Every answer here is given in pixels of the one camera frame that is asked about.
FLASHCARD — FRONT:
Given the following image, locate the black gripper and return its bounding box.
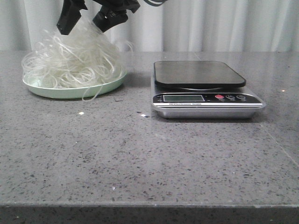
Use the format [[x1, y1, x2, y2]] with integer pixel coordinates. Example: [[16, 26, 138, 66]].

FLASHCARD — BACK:
[[57, 0, 140, 35]]

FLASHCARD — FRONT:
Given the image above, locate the white translucent vermicelli bundle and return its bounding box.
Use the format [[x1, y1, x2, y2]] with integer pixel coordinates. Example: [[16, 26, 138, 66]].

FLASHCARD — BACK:
[[21, 20, 127, 89]]

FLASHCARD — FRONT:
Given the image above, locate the light green round plate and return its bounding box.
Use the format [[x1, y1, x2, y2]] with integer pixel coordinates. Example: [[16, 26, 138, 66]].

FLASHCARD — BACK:
[[23, 71, 127, 99]]

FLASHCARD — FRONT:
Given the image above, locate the white pleated curtain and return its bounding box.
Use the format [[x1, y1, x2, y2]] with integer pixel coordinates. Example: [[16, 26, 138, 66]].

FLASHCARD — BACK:
[[0, 0, 299, 52]]

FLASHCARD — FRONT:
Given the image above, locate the black silver kitchen scale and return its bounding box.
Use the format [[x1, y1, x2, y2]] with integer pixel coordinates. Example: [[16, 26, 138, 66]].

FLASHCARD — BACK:
[[150, 61, 265, 119]]

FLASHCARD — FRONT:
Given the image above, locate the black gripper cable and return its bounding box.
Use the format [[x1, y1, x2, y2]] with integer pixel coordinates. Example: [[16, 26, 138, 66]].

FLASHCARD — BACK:
[[142, 0, 169, 7]]

